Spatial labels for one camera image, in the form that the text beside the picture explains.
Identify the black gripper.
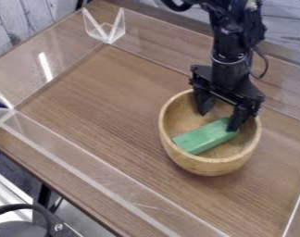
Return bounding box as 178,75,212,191
190,54,264,131

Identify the black table leg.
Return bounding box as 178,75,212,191
37,184,51,208

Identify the green rectangular block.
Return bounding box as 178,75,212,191
172,118,239,156

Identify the brown wooden bowl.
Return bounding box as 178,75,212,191
158,90,262,177

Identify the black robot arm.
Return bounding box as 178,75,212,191
160,0,266,131

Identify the grey metal base plate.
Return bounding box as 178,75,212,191
0,209,84,237

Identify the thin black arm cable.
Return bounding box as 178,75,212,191
244,44,270,80

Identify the clear acrylic tray wall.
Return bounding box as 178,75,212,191
0,0,300,237

